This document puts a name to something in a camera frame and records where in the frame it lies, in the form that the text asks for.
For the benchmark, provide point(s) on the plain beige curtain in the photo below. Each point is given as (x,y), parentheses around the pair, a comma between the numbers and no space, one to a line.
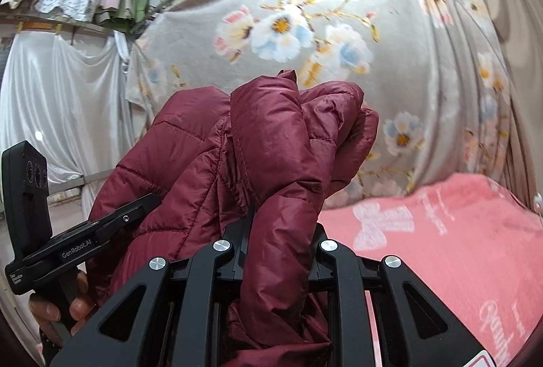
(505,10)

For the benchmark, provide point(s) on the green hanging garment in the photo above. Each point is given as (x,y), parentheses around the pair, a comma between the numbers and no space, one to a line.
(138,0)

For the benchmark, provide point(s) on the pink blanket with white bows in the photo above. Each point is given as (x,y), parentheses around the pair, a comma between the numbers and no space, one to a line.
(445,248)

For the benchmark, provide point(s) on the maroon puffer jacket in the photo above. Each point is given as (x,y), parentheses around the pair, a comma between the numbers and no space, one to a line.
(271,146)

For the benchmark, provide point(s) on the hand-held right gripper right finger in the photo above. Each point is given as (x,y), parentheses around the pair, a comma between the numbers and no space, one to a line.
(328,265)

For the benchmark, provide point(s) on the beige floral sheet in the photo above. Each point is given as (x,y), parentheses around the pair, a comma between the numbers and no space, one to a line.
(339,53)

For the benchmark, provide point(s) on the person's left hand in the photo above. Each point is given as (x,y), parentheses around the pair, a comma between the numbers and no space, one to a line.
(80,309)

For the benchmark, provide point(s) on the white hanging sheet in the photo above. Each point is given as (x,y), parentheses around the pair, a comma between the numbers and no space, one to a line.
(55,104)

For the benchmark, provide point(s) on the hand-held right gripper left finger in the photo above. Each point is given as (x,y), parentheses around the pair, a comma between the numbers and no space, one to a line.
(238,252)

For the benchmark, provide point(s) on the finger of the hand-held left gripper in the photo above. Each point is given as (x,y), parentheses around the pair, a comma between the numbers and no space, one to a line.
(127,216)

